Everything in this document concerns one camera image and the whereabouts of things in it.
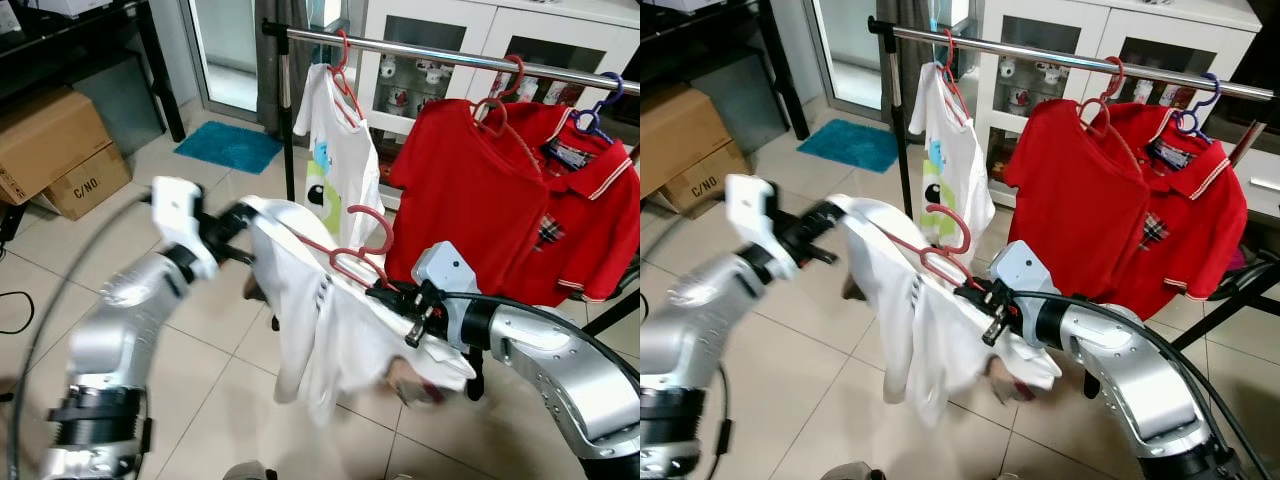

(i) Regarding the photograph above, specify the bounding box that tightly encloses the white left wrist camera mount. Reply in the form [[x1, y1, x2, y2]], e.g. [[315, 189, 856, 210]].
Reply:
[[725, 175, 796, 281], [150, 177, 221, 281]]

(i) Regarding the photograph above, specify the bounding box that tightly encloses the plain red t-shirt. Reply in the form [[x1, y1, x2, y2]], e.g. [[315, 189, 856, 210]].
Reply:
[[388, 98, 561, 306], [1003, 98, 1171, 301]]

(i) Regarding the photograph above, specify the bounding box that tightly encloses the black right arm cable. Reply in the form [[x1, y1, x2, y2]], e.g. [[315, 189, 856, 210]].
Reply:
[[1030, 290, 1251, 480], [440, 290, 641, 401]]

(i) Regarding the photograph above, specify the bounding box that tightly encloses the white collared shirt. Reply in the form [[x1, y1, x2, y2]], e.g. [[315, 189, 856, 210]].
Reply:
[[240, 196, 479, 429], [828, 195, 1063, 429]]

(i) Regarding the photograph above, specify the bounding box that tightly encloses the teal floor mat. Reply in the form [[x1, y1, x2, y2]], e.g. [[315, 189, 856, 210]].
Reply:
[[797, 118, 901, 174], [174, 120, 285, 176]]

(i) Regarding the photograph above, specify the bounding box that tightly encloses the black floor cable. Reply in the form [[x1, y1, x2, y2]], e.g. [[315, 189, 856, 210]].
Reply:
[[0, 290, 36, 336]]

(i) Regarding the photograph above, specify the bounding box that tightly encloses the white drawer unit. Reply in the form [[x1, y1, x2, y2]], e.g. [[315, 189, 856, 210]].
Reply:
[[1235, 140, 1280, 251]]

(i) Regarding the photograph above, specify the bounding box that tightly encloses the black desk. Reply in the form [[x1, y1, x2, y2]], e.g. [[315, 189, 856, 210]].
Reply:
[[640, 0, 809, 141], [0, 0, 186, 143]]

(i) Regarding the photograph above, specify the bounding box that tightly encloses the white glass door cabinet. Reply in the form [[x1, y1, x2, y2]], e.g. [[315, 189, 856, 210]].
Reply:
[[355, 0, 641, 211], [975, 0, 1263, 211]]

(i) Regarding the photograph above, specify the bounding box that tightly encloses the clothes rack with chrome rail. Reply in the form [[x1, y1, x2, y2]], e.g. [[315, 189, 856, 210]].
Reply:
[[262, 18, 641, 203], [868, 15, 1280, 216]]

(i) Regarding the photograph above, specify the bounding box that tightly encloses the sliding glass door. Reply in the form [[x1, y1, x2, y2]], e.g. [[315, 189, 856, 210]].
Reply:
[[800, 0, 886, 119], [180, 0, 263, 121]]

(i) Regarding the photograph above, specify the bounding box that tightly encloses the red plastic hanger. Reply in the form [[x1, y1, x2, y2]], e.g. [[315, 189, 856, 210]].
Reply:
[[935, 28, 978, 121], [880, 205, 976, 293], [1078, 57, 1126, 136], [470, 55, 526, 136], [325, 28, 369, 129], [288, 205, 398, 293]]

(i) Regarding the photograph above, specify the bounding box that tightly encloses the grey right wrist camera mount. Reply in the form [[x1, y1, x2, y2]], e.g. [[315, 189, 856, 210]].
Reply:
[[412, 241, 483, 301], [990, 240, 1061, 301]]

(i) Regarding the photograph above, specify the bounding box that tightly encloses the large plain cardboard box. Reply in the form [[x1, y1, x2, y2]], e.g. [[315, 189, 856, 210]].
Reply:
[[640, 83, 726, 196], [0, 85, 113, 206]]

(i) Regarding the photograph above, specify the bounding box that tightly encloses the cardboard box with C/NO print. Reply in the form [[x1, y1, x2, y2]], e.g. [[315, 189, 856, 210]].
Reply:
[[40, 142, 133, 221], [660, 140, 751, 213]]

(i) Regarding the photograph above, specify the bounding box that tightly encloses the grey curtain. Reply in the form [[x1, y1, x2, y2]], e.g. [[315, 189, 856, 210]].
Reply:
[[255, 0, 313, 136], [878, 0, 936, 111]]

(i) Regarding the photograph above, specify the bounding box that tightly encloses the white cartoon print t-shirt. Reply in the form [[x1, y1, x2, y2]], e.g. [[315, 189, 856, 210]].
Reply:
[[293, 62, 386, 251], [908, 62, 996, 263]]

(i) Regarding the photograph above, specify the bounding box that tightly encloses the blue plastic hanger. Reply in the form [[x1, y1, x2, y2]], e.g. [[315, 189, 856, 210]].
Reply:
[[1170, 72, 1223, 141], [570, 72, 626, 141]]

